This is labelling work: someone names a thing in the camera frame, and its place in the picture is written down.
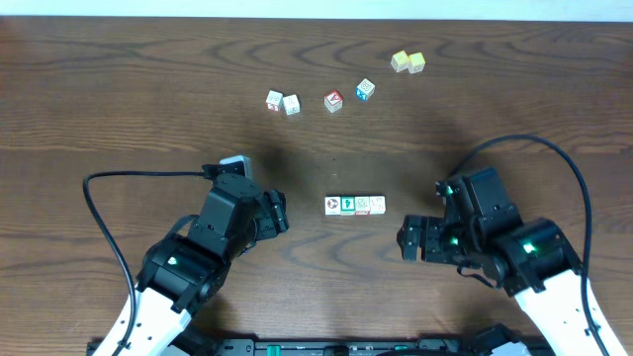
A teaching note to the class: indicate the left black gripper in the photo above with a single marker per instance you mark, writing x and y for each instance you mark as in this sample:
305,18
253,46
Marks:
273,214

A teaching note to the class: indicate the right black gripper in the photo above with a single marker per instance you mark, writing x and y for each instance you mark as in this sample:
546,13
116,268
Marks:
433,249

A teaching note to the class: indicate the cream wooden number block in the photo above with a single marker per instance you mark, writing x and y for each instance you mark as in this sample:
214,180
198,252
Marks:
332,206

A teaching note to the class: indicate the plain cream wooden block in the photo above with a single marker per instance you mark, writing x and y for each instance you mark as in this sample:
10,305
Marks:
377,205

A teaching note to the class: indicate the blue faced wooden block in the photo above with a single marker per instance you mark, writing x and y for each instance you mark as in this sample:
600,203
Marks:
362,205

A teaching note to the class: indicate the green sided wooden block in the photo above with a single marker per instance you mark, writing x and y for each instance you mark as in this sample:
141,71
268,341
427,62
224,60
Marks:
347,206

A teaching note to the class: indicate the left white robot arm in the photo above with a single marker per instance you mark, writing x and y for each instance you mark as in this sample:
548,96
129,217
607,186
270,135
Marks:
187,267

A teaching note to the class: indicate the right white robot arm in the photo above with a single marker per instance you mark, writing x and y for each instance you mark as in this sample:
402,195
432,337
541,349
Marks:
532,261

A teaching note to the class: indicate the plain wooden letter block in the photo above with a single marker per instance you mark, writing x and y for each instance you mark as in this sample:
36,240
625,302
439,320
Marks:
291,104

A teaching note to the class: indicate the red letter A block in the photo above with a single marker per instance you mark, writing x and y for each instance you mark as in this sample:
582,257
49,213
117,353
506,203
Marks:
333,101

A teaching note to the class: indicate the blue sided wooden block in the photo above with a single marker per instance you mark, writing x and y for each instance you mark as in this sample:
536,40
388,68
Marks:
365,89

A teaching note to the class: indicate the right yellow wooden block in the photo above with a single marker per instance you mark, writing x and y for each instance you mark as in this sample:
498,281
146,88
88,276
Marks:
416,62

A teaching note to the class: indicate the yellow wooden block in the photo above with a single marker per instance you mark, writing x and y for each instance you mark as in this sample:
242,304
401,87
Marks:
400,61
416,62

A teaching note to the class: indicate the left yellow wooden block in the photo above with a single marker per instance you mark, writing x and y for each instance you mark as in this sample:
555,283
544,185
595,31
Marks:
400,61

